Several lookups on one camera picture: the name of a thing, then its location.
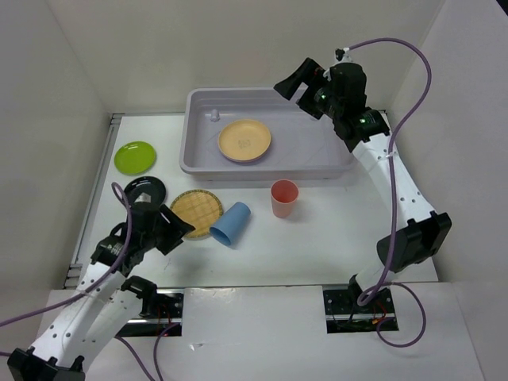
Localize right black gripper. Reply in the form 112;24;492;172
274;57;343;119

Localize woven bamboo plate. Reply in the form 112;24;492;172
169;189;224;240

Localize blue plastic cup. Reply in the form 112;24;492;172
210;202;251;247

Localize purple plastic plate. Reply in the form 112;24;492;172
221;153;267;164

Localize cream yellow plastic plate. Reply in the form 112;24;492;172
217;119;271;160

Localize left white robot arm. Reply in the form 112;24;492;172
7;183;194;380

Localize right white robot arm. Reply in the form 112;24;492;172
274;58;452;312

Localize lavender plastic bin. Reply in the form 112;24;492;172
179;87;356;181

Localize black glossy plate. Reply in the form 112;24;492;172
124;176;167;206

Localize lime green plate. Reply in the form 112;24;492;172
114;141;156;175

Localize salmon pink plastic cup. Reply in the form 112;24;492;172
271;179;299;218

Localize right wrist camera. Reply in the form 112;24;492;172
334;48;353;64

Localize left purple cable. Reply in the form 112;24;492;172
0;181;179;381

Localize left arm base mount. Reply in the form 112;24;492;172
117;288;184;337

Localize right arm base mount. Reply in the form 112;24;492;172
322;285;398;334

